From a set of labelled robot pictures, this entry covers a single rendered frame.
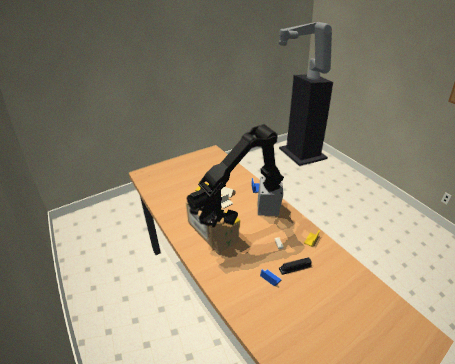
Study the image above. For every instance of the dark blue flat panel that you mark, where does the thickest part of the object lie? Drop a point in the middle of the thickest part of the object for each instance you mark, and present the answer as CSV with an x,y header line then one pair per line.
x,y
271,279

